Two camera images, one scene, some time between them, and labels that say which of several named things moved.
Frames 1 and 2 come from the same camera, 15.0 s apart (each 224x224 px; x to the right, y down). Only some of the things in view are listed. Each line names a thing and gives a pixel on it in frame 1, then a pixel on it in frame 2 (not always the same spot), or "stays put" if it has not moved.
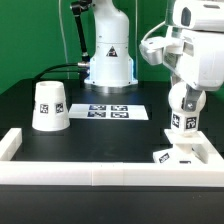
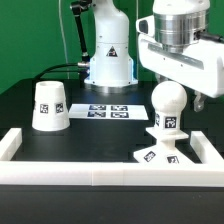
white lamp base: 184,151 -> 165,150
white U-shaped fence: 108,174 stays put
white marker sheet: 108,111 stays put
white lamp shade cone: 50,107 stays put
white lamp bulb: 184,121 -> 168,99
